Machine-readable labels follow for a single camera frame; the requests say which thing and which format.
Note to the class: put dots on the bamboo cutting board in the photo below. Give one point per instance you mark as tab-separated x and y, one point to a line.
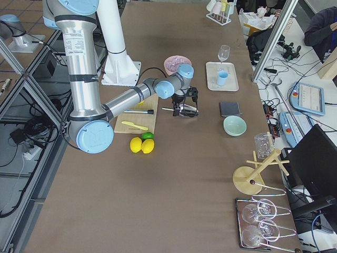
142	119

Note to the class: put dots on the white wire cup rack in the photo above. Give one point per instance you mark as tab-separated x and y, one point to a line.
220	11

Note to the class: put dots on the teach pendant tablet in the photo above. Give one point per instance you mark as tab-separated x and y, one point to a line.
308	98

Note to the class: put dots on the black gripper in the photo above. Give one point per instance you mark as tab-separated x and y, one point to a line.
176	100

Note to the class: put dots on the cream serving tray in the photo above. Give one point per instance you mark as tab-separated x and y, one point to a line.
212	69

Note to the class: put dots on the clear wine glass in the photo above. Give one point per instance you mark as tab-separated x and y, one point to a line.
223	53

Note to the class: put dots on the black monitor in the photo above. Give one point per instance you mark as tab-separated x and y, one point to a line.
314	161

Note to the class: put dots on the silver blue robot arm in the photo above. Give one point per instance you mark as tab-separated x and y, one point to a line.
95	104

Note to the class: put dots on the mint green bowl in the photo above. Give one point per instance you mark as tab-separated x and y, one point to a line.
234	125

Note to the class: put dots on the yellow plastic knife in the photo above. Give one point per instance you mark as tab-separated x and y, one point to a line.
135	125

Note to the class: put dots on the pink bowl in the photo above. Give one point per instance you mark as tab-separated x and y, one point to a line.
169	72

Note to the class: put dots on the yellow lemon beside lime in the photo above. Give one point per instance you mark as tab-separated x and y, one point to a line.
147	146

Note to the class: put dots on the green lime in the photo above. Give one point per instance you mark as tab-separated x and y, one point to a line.
147	135

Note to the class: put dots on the wooden cup tree stand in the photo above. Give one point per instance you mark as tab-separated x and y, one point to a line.
249	181

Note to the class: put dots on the silver black muddler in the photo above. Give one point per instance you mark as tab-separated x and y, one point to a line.
130	111

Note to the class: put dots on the seated person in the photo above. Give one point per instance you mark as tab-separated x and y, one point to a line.
321	33

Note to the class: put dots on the yellow lemon near edge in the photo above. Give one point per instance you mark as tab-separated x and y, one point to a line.
136	144

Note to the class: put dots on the clear ice cubes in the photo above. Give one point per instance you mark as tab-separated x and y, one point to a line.
173	63

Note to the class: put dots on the dark grey folded cloth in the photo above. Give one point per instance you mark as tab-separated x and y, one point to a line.
229	109

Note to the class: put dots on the light blue cup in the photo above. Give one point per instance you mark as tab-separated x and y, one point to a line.
222	77

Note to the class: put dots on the clear glass mug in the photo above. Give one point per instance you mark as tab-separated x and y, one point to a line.
263	145

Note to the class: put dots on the silver metal ice scoop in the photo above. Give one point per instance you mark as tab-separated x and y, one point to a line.
183	110

